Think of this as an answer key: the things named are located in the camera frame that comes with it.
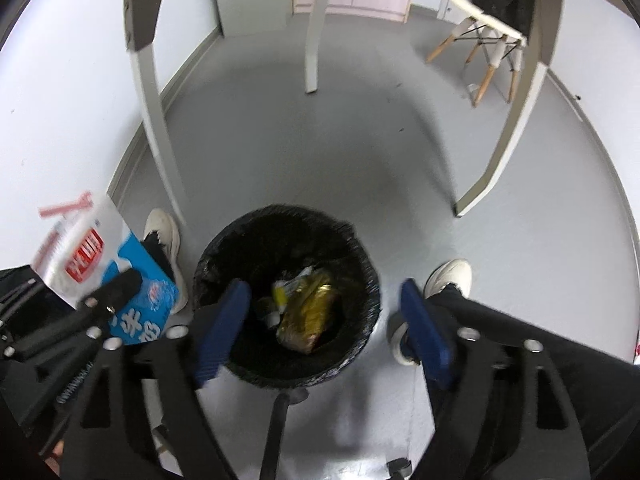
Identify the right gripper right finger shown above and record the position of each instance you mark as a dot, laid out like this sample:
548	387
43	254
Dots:
430	343

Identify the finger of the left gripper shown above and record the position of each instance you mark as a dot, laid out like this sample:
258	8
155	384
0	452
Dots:
96	309

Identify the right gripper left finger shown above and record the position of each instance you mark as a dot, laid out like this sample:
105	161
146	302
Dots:
215	329

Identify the blue white milk carton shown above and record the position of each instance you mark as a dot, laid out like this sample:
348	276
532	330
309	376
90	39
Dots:
90	245

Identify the gold foil snack bag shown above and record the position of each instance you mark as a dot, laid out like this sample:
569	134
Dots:
303	305

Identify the black trash bin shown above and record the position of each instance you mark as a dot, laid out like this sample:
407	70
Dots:
277	243

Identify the white right shoe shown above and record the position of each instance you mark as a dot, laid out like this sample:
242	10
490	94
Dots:
453	278

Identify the white shoe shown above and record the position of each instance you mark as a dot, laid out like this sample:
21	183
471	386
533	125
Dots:
453	278
162	241

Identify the white left shoe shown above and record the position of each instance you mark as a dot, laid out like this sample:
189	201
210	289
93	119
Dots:
162	241

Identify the black trouser legs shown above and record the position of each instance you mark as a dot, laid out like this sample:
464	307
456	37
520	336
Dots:
604	390

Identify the white chair wooden legs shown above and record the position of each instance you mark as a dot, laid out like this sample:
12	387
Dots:
498	40

